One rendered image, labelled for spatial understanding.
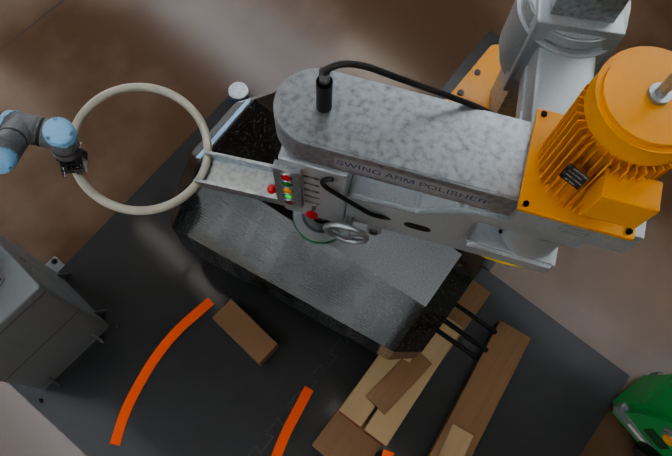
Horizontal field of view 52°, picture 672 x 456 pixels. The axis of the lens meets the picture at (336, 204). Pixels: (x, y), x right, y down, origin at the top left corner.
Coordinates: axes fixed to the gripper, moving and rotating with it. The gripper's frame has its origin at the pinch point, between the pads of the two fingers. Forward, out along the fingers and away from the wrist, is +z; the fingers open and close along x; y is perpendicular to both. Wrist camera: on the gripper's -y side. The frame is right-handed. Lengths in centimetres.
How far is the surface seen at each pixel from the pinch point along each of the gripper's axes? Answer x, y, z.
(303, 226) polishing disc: 74, 38, -2
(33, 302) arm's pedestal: -23, 42, 21
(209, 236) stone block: 43, 29, 27
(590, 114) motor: 106, 54, -131
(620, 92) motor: 110, 52, -136
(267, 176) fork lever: 63, 20, -13
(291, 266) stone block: 69, 49, 14
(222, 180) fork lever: 48, 17, -8
